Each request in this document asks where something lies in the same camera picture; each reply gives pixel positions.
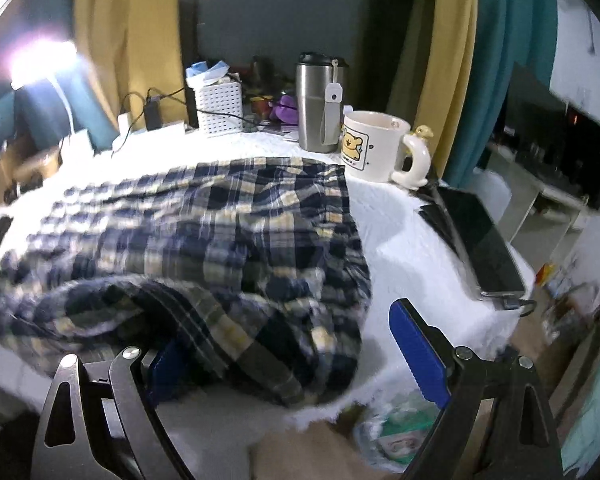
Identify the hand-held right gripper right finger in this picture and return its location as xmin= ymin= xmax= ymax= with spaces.
xmin=388 ymin=298 xmax=565 ymax=480

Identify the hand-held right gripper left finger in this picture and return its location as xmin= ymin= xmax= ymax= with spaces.
xmin=31 ymin=339 xmax=197 ymax=480

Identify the blue yellow plaid shirt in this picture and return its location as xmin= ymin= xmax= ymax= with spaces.
xmin=0 ymin=156 xmax=371 ymax=407

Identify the green white plastic bag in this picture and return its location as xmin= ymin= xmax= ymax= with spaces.
xmin=352 ymin=395 xmax=443 ymax=476

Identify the white textured tablecloth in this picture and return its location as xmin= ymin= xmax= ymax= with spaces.
xmin=0 ymin=125 xmax=536 ymax=431

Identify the black tablet device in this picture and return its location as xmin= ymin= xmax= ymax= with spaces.
xmin=419 ymin=185 xmax=528 ymax=301

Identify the white side table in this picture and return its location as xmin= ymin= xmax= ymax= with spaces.
xmin=485 ymin=142 xmax=593 ymax=243

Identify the cream bear mug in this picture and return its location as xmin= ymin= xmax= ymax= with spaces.
xmin=341 ymin=110 xmax=435 ymax=190

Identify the white desk lamp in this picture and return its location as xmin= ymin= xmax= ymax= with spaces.
xmin=7 ymin=35 xmax=96 ymax=163

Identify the white power strip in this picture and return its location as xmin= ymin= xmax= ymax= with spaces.
xmin=117 ymin=121 xmax=188 ymax=137

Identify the brown cardboard box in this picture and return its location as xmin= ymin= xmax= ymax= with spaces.
xmin=0 ymin=142 xmax=63 ymax=206

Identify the black charger adapter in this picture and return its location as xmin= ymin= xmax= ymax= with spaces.
xmin=144 ymin=95 xmax=165 ymax=131

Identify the stainless steel tumbler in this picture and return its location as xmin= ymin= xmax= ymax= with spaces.
xmin=295 ymin=52 xmax=349 ymax=153

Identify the white perforated basket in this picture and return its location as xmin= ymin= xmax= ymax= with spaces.
xmin=195 ymin=81 xmax=243 ymax=137

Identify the purple cloth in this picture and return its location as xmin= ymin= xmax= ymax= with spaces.
xmin=271 ymin=94 xmax=299 ymax=123

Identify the teal curtain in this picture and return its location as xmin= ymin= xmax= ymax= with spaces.
xmin=12 ymin=67 xmax=123 ymax=153
xmin=447 ymin=0 xmax=561 ymax=193

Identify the yellow curtain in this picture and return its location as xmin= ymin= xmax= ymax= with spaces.
xmin=387 ymin=0 xmax=481 ymax=181
xmin=74 ymin=0 xmax=187 ymax=128

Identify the pack of blue face masks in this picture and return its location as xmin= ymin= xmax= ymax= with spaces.
xmin=186 ymin=60 xmax=231 ymax=88

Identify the black charger cable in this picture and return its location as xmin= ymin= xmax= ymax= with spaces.
xmin=112 ymin=87 xmax=245 ymax=153

